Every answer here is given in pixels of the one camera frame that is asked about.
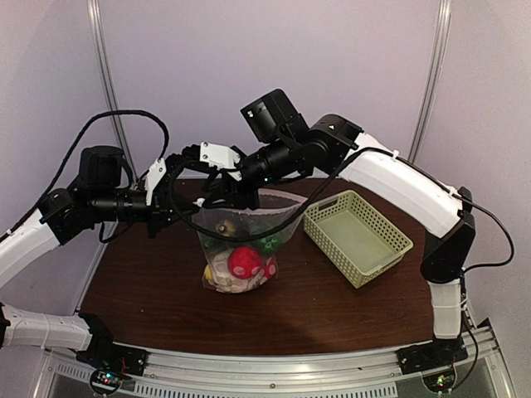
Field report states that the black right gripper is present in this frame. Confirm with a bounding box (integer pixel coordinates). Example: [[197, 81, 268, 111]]
[[201, 134, 299, 210]]

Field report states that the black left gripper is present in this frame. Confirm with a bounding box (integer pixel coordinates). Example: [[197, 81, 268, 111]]
[[90, 187, 199, 237]]

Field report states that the green toy pepper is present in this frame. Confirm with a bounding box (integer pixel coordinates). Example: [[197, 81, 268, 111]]
[[251, 224, 280, 255]]

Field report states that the purple toy eggplant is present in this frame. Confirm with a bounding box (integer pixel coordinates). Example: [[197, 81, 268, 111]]
[[215, 220, 237, 237]]

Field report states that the red toy tomato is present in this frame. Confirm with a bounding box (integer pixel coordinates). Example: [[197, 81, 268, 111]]
[[227, 247, 261, 279], [261, 257, 277, 283]]

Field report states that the clear zip top bag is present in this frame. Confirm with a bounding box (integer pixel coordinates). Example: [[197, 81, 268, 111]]
[[192, 188, 306, 292]]

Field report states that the yellow toy pepper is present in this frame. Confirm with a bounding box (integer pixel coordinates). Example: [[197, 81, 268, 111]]
[[203, 265, 213, 285]]

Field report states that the white toy cauliflower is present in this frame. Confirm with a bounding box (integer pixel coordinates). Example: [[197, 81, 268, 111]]
[[208, 251, 265, 294]]

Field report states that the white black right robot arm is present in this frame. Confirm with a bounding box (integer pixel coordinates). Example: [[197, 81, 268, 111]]
[[199, 89, 475, 366]]

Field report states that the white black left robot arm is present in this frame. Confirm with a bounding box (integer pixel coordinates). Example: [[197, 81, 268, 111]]
[[1, 146, 171, 368]]

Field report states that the pale green perforated basket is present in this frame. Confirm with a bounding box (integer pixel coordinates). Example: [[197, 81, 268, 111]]
[[304, 190, 414, 289]]

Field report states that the left circuit board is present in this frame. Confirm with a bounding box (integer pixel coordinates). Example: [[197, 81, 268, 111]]
[[89, 370, 124, 395]]

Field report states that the circuit board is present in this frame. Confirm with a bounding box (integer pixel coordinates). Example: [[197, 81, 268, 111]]
[[89, 370, 124, 395], [422, 370, 457, 394]]

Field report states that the right circuit board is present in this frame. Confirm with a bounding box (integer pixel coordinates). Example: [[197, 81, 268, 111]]
[[422, 370, 457, 394]]

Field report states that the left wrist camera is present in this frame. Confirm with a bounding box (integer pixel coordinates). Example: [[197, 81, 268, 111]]
[[139, 153, 185, 207]]

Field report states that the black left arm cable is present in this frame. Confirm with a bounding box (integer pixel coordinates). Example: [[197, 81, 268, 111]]
[[0, 109, 171, 240]]

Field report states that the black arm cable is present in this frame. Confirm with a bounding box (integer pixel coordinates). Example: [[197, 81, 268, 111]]
[[0, 109, 171, 240], [450, 197, 516, 393]]

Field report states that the aluminium left corner post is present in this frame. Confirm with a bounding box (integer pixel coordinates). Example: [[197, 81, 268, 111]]
[[86, 0, 138, 177]]

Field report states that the aluminium corner post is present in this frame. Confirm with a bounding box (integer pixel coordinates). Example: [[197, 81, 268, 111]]
[[408, 0, 451, 163], [86, 0, 138, 177]]

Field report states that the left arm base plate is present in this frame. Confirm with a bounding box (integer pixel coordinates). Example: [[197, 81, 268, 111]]
[[74, 343, 148, 376]]

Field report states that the aluminium right corner post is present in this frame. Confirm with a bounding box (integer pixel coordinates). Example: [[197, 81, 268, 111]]
[[408, 0, 451, 163]]

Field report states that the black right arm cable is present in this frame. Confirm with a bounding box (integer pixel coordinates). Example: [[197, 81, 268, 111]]
[[450, 197, 516, 393]]

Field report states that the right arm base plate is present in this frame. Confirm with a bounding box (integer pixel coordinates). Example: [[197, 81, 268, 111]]
[[396, 337, 468, 375]]

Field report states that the aluminium front rail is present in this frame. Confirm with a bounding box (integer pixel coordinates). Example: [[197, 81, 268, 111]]
[[30, 326, 516, 397]]

